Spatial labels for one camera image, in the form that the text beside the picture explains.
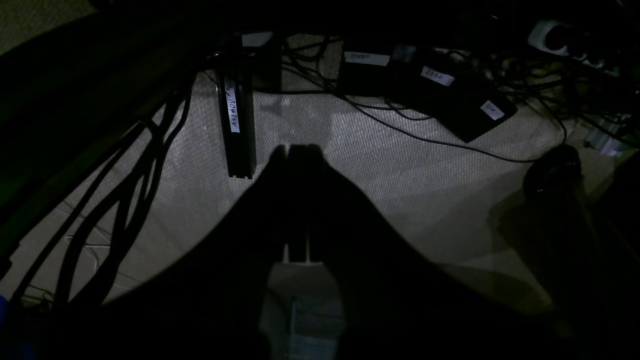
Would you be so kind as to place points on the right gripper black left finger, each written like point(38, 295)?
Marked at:
point(208, 304)

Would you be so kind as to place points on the black bar labelled ASIMOV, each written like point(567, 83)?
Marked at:
point(233, 84)

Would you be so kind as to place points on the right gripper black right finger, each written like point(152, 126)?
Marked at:
point(397, 304)

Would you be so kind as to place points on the white power strip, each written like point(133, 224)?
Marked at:
point(557, 38)

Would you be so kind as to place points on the black power brick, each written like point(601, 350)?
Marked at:
point(364, 71)
point(473, 106)
point(420, 78)

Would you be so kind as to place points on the black round caster foot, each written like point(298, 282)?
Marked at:
point(558, 167)

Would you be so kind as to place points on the black power brick middle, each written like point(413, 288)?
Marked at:
point(420, 78)

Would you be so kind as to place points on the black power brick right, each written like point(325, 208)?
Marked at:
point(473, 106)

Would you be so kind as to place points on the black power brick left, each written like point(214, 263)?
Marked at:
point(364, 71)

